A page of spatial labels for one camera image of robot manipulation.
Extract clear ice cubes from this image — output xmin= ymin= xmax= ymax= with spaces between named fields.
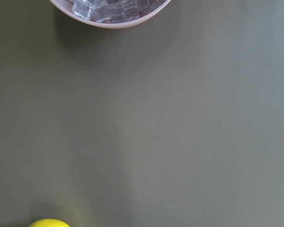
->
xmin=71 ymin=0 xmax=165 ymax=24

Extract pink bowl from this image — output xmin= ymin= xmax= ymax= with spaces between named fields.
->
xmin=50 ymin=0 xmax=171 ymax=29

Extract yellow lemon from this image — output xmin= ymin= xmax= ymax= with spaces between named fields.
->
xmin=28 ymin=218 xmax=70 ymax=227

